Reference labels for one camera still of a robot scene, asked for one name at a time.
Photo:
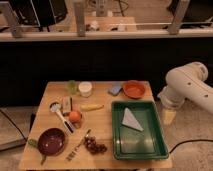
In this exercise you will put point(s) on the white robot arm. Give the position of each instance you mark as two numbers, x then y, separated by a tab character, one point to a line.
185	82

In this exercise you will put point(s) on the white paper cup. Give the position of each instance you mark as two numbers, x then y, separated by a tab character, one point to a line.
85	88

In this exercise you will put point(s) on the green plastic cup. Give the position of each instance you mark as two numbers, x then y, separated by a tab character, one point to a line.
72	86

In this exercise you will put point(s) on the blue sponge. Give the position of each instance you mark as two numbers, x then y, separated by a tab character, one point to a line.
115	88

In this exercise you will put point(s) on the orange bowl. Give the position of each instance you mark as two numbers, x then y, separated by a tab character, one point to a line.
133	89

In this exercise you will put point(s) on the yellow banana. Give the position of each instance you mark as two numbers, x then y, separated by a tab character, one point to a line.
90	107

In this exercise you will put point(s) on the grey folded cloth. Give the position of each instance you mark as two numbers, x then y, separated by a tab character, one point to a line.
129	120

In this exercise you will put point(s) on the orange fruit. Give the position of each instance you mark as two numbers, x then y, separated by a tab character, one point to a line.
72	113

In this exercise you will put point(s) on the green plastic tray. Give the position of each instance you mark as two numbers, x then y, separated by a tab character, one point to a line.
137	132

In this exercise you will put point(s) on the metal fork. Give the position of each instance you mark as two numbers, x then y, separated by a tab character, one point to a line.
73	153

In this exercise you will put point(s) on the dark red bowl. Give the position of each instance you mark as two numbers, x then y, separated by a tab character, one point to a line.
52	142

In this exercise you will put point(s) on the green leafy vegetable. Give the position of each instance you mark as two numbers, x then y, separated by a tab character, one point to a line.
34	143

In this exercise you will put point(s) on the white handled brush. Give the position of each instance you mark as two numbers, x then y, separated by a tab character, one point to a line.
55	107

